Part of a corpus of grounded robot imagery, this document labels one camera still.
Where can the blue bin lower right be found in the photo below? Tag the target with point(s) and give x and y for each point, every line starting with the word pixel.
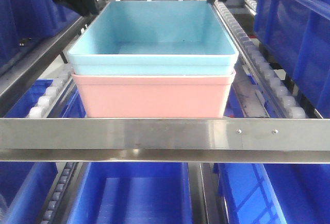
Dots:
pixel 274 193

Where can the blue bin on lower shelf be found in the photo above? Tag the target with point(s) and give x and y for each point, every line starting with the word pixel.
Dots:
pixel 133 192

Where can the blue bin lower left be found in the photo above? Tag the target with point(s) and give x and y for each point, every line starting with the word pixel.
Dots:
pixel 24 188

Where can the pink plastic box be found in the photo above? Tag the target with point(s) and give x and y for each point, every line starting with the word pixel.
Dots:
pixel 154 96

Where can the blue bin at left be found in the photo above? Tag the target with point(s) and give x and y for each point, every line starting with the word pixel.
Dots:
pixel 25 23

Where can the white roller conveyor track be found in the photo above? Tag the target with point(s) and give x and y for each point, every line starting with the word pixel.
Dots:
pixel 274 94

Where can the blue bin at right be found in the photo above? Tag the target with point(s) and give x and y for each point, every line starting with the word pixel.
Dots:
pixel 296 33

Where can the stainless steel shelf rack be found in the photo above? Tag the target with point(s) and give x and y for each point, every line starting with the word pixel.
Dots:
pixel 256 137

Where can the light blue plastic box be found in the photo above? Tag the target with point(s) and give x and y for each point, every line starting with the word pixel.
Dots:
pixel 155 38

